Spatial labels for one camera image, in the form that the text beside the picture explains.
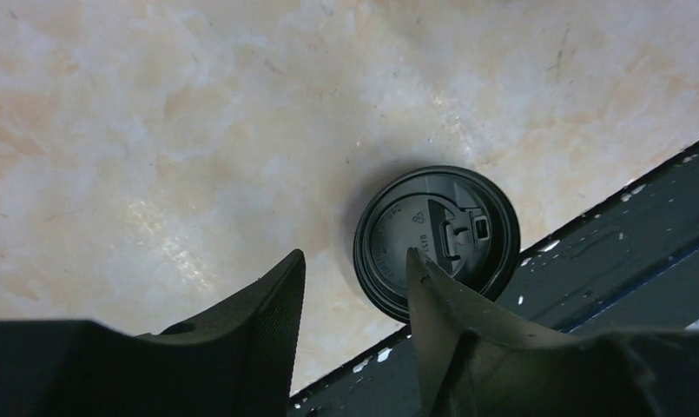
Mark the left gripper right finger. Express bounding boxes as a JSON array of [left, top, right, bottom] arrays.
[[406, 248, 699, 416]]

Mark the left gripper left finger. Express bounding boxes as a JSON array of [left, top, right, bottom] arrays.
[[0, 249, 306, 416]]

